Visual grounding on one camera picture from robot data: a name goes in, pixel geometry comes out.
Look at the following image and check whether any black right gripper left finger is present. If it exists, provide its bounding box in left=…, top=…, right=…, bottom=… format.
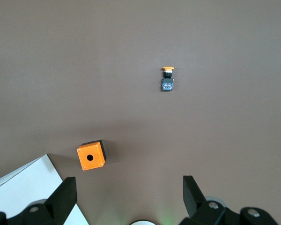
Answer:
left=0, top=177, right=78, bottom=225

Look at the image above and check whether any white drawer cabinet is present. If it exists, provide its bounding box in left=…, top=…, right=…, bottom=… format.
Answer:
left=0, top=153, right=90, bottom=225

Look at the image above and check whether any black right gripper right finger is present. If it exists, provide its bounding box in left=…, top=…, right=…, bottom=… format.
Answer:
left=179, top=175, right=280, bottom=225

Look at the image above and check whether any orange button enclosure box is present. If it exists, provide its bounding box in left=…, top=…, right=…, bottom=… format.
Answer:
left=76, top=139, right=107, bottom=172

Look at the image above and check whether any orange mushroom push button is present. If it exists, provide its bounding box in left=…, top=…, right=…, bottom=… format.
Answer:
left=161, top=66, right=176, bottom=92

